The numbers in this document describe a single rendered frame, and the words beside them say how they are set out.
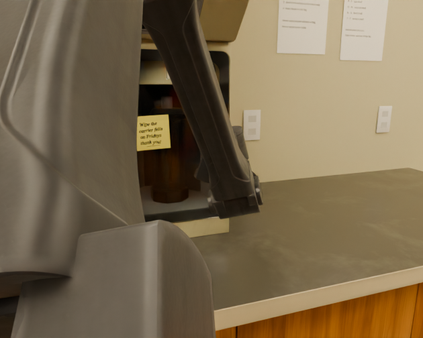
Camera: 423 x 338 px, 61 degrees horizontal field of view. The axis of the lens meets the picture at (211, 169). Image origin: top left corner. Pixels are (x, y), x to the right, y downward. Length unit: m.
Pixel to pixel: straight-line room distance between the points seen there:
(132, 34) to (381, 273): 0.75
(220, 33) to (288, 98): 0.68
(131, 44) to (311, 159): 1.41
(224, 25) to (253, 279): 0.53
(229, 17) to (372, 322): 0.73
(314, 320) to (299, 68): 0.95
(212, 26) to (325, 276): 0.57
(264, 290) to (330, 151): 0.97
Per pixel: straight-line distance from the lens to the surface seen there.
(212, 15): 0.79
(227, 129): 0.46
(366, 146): 1.71
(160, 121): 0.82
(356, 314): 0.89
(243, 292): 0.72
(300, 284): 0.76
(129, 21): 0.17
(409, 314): 1.01
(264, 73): 1.40
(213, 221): 0.93
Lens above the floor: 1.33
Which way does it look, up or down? 14 degrees down
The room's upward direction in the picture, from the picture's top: straight up
